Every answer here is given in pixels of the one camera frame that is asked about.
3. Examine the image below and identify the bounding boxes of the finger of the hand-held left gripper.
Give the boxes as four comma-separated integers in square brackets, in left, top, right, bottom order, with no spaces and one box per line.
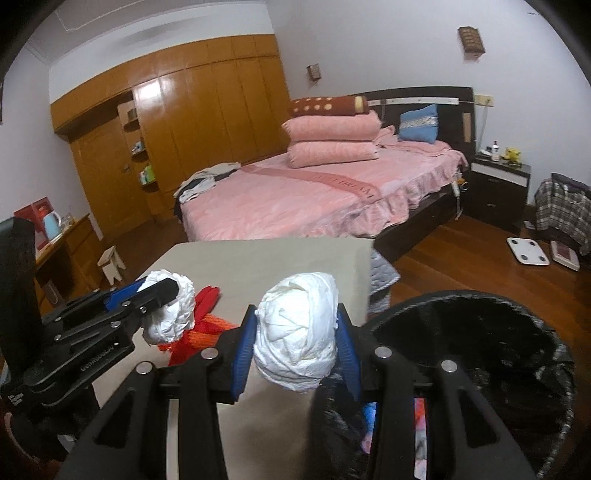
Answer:
[52,278,182,346]
[41,281,149,329]

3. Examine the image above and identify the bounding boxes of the dark garment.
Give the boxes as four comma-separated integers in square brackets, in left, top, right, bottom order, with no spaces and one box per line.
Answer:
[549,173,591,195]

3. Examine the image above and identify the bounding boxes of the colourful printed wrapper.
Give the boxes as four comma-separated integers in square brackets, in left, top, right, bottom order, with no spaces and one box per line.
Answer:
[413,397,428,480]

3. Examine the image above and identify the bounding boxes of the small wooden stool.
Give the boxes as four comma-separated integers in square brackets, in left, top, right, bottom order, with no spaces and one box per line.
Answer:
[97,246,126,286]

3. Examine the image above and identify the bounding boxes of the white bathroom scale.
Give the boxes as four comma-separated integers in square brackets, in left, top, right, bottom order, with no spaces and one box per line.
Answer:
[506,237,551,266]

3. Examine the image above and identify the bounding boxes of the dark nightstand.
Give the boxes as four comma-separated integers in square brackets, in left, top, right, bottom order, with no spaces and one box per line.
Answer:
[464,154,532,234]

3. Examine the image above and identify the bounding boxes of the brown dotted bolster pillow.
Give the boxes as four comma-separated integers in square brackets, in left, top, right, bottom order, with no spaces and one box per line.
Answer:
[289,95,370,117]

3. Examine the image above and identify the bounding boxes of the blue pillow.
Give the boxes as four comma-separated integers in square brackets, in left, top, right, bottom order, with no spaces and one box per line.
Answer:
[398,104,439,144]

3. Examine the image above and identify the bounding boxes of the dark wooden bed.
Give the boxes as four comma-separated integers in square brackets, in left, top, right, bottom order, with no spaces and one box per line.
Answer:
[174,86,476,264]

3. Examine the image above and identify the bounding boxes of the orange foam mesh net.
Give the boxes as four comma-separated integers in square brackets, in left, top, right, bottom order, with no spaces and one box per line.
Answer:
[157,285,241,367]

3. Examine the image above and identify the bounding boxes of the white tissue ball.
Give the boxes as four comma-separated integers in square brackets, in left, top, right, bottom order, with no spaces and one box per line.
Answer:
[139,270,197,346]
[253,271,340,393]

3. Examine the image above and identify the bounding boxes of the trash bin with black bag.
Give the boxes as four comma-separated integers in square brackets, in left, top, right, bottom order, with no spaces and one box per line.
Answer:
[314,290,578,480]

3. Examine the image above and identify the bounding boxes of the wooden wardrobe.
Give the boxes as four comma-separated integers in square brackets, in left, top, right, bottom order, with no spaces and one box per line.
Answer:
[50,34,294,241]

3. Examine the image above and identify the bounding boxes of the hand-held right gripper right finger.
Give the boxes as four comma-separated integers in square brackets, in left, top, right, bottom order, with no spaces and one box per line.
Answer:
[336,304,536,480]

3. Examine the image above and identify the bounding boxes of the pink bedspread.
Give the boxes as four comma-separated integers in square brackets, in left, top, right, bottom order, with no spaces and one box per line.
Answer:
[180,138,469,243]

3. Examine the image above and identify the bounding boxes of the plaid cloth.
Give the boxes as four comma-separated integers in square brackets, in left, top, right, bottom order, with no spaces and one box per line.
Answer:
[534,178,591,247]

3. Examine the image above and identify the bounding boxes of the folded pink quilt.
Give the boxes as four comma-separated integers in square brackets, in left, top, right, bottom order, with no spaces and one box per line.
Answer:
[281,111,383,143]
[287,141,382,169]

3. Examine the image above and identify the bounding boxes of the light blue electric kettle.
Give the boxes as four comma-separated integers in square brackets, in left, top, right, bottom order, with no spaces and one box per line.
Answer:
[42,211,65,241]

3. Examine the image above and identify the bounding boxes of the pile of clothes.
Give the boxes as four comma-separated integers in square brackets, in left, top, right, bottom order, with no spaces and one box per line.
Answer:
[174,161,241,206]

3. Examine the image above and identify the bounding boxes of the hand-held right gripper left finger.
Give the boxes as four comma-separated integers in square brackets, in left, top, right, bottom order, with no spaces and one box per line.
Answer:
[69,305,257,480]

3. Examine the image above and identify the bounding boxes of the square scale with dark centre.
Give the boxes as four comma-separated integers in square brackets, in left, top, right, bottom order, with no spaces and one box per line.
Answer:
[550,240,581,271]

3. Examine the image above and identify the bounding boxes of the wooden side desk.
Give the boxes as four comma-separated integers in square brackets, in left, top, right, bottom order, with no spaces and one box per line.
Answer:
[34,213,105,315]

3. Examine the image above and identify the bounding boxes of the grey quilted mat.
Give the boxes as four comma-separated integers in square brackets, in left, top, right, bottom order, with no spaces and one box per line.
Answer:
[368,251,402,319]

